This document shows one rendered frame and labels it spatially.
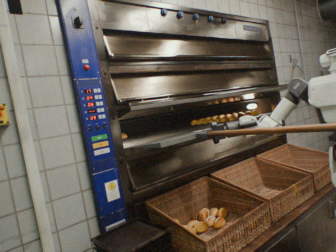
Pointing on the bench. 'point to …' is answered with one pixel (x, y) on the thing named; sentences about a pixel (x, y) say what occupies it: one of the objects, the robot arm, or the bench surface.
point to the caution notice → (112, 190)
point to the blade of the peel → (167, 141)
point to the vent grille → (115, 225)
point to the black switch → (77, 22)
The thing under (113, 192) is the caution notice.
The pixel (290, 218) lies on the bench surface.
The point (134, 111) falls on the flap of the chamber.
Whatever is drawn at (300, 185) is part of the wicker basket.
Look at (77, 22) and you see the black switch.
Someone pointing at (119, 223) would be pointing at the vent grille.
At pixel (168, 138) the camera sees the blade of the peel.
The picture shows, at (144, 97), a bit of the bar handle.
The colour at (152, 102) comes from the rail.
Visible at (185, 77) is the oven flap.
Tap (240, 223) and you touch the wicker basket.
